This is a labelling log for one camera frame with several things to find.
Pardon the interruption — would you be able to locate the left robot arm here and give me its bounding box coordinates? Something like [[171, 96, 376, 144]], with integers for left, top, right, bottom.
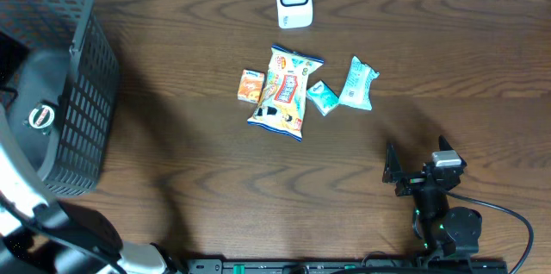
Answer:
[[1, 33, 187, 273]]

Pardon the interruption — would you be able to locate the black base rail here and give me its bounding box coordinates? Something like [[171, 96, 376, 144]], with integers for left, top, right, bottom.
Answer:
[[185, 256, 507, 274]]

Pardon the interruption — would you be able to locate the green Zam-Buk ointment box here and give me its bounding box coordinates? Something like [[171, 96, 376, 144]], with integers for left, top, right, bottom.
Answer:
[[24, 103, 55, 135]]

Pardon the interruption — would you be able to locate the large wet wipes pack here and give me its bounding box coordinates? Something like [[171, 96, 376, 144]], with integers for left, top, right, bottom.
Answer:
[[339, 56, 380, 111]]

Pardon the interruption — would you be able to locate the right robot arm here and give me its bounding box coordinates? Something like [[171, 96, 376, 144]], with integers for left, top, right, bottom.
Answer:
[[382, 136, 482, 269]]

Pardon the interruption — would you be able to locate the yellow snack chip bag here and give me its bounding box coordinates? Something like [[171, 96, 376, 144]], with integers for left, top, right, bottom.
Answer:
[[247, 45, 325, 141]]

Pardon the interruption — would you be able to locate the orange Kleenex tissue pack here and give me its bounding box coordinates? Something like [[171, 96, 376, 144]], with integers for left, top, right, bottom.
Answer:
[[237, 70, 265, 103]]

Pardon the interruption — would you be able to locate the green Kleenex tissue pack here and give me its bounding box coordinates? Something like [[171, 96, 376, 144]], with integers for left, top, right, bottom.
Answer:
[[306, 80, 339, 116]]

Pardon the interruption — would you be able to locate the grey plastic mesh basket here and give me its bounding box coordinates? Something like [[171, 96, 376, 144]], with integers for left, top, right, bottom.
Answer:
[[1, 0, 120, 197]]

